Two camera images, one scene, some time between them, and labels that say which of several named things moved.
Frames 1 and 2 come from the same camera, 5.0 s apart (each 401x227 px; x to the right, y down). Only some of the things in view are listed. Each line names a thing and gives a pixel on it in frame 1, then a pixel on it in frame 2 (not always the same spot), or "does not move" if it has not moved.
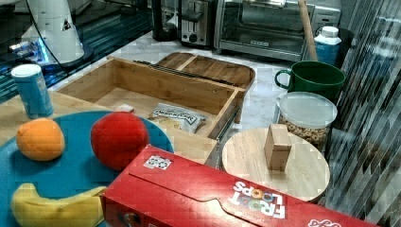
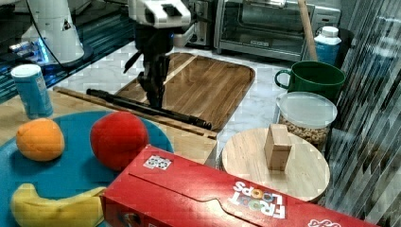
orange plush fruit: x=40 y=139 does not move
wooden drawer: x=113 y=82 → x=168 y=124
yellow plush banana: x=80 y=210 does not move
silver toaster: x=196 y=24 does not move
